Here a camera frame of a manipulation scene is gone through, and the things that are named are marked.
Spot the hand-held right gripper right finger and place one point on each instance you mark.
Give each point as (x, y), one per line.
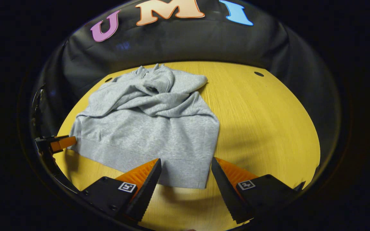
(228, 192)

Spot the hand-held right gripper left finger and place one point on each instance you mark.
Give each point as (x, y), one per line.
(146, 191)

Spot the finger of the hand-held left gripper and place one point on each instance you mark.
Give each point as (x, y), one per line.
(63, 142)

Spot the grey zip-neck sweatshirt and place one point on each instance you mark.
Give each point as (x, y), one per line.
(146, 134)

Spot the black backdrop cloth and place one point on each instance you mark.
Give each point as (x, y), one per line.
(188, 41)

